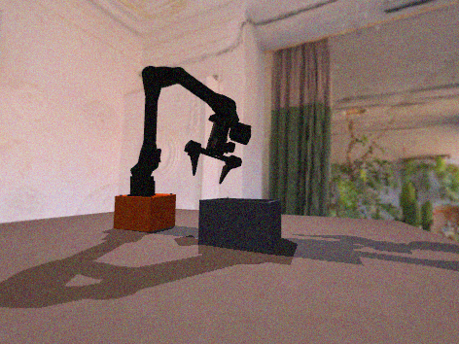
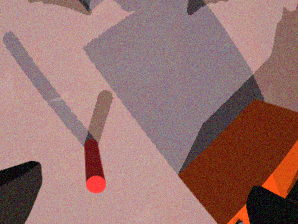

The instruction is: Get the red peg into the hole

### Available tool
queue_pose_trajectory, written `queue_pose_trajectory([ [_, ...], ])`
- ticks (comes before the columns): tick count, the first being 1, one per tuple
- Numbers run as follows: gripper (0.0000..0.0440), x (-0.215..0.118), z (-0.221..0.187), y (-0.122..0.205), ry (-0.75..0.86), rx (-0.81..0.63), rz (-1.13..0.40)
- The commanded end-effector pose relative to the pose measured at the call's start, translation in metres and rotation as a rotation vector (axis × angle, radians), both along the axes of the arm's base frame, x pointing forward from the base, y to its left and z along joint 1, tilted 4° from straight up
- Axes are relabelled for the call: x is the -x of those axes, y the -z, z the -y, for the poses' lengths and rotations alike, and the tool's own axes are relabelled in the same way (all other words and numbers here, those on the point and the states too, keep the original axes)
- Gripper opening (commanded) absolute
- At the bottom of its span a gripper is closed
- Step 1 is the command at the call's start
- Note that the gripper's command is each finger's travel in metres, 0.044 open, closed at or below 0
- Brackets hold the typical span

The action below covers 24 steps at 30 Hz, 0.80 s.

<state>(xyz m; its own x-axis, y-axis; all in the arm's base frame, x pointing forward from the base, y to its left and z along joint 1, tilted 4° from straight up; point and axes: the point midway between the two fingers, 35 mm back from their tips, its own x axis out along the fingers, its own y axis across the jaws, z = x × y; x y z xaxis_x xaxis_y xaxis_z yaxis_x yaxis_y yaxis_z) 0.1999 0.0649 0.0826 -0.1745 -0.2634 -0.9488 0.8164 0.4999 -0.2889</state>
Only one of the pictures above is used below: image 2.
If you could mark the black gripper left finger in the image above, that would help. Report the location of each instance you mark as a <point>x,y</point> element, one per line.
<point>18,191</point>

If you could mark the red peg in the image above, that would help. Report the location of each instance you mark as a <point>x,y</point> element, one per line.
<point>94,175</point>

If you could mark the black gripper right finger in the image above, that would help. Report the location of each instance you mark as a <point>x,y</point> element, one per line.
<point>265,207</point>

